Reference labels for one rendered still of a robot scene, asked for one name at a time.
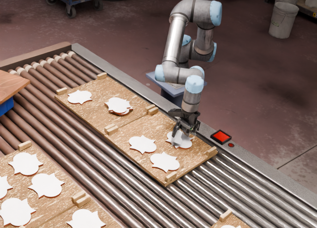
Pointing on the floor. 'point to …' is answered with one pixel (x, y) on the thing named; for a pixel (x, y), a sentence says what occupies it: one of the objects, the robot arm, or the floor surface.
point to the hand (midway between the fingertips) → (179, 139)
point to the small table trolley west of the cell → (70, 0)
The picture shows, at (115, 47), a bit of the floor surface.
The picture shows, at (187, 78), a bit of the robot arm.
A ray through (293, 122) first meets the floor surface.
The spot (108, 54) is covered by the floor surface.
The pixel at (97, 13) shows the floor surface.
